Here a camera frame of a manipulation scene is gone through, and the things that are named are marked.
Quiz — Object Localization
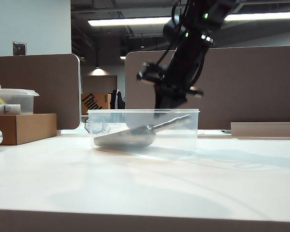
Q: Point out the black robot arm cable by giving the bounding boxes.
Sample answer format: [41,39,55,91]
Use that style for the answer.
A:
[158,0,184,66]

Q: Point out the transparent plastic container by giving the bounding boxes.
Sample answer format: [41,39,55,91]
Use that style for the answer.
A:
[87,108,201,155]

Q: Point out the black hanging jacket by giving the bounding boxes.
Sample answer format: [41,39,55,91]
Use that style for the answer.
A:
[110,88,126,110]

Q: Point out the printed cardboard shipping box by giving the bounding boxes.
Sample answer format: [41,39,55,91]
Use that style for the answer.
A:
[81,93,112,115]

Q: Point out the grey wall switch plate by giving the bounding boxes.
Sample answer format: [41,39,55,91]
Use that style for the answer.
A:
[12,41,28,56]

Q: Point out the translucent lidded storage box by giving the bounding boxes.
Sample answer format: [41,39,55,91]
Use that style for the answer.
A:
[0,88,40,115]

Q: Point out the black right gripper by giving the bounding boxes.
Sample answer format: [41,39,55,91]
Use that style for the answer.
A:
[153,57,204,119]

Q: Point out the low brown board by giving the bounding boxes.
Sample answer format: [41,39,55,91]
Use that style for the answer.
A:
[230,122,290,140]

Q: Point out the long ceiling light strip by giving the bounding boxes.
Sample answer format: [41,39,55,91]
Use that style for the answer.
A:
[87,11,290,27]

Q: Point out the metal ice scoop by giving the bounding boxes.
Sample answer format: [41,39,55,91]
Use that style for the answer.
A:
[93,114,191,148]

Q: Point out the brown cardboard box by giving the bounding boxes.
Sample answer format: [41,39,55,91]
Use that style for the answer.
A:
[0,113,58,146]

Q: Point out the round pendant lamp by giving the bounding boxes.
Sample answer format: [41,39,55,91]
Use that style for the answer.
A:
[90,68,107,76]

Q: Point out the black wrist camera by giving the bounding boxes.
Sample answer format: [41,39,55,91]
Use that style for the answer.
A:
[136,61,166,85]

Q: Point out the wide brown desk partition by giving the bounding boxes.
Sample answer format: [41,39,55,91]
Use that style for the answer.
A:
[125,45,290,131]

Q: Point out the brown round-cornered desk partition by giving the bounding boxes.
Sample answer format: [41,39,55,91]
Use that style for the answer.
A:
[0,53,81,131]

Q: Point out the small white bottle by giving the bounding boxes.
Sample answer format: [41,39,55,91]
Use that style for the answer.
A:
[0,104,22,114]

